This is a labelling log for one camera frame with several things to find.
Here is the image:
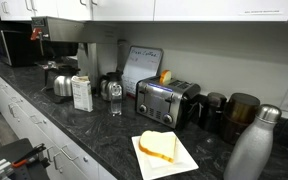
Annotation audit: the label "black microwave oven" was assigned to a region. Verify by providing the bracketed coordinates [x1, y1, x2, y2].
[0, 29, 46, 68]

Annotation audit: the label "brown round jar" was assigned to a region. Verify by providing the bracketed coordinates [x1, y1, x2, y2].
[221, 92, 262, 146]

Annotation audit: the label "black canister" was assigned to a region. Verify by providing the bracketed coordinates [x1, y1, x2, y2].
[198, 92, 228, 133]

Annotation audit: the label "white square plate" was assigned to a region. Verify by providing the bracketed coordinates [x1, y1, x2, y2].
[131, 130, 200, 180]

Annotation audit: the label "white base cabinets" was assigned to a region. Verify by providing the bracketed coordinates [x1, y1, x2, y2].
[0, 63, 118, 180]

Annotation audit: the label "black steel coffee maker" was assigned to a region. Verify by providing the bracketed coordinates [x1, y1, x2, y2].
[30, 15, 119, 104]

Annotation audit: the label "black clamp orange handle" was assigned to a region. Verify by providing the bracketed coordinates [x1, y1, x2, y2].
[11, 143, 48, 169]

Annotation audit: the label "steel coffee carafe black lid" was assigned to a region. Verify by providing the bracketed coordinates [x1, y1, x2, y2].
[52, 64, 79, 98]

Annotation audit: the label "silver four-slot toaster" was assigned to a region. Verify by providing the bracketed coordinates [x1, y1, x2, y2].
[134, 75, 202, 131]

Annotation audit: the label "white labelled overhead cabinet door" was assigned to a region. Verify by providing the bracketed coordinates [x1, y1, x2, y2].
[153, 0, 288, 23]

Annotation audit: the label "silver metal water bottle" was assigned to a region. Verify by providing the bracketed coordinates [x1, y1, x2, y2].
[223, 103, 283, 180]

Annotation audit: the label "small white door label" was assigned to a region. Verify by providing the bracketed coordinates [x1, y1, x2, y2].
[238, 9, 282, 16]

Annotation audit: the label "orange faucet lever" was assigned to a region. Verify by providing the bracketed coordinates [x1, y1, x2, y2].
[30, 27, 44, 42]

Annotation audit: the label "white paper carton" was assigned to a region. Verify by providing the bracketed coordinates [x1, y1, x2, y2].
[71, 75, 94, 113]

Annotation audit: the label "white bread slice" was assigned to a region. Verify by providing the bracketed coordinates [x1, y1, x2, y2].
[138, 129, 178, 164]
[159, 69, 172, 86]

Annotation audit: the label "black robot table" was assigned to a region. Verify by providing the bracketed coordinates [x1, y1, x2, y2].
[0, 138, 50, 180]

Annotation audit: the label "white dry-erase board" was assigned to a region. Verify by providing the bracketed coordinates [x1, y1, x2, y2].
[121, 45, 164, 99]

